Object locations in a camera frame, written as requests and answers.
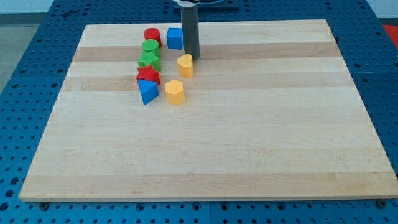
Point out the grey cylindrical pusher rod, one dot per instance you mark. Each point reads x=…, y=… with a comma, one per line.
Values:
x=191, y=40

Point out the yellow heart block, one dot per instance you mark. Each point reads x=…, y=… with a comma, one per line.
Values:
x=185, y=66

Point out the blue cube block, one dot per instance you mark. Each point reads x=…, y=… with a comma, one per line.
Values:
x=175, y=38

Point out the red cylinder block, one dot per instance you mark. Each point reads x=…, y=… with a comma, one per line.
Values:
x=153, y=33

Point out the green cylinder block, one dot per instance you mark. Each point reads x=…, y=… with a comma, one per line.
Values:
x=151, y=45

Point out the green star block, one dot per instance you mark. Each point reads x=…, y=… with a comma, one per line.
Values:
x=149, y=58

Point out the red star block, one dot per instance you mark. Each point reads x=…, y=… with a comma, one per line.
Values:
x=148, y=73

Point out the yellow hexagon block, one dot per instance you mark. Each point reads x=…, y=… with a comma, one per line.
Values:
x=175, y=92

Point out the blue triangle block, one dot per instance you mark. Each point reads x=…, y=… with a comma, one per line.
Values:
x=148, y=90

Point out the wooden board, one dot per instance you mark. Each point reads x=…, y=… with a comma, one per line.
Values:
x=271, y=113

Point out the red object at edge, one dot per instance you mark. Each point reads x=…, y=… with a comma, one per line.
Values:
x=392, y=31

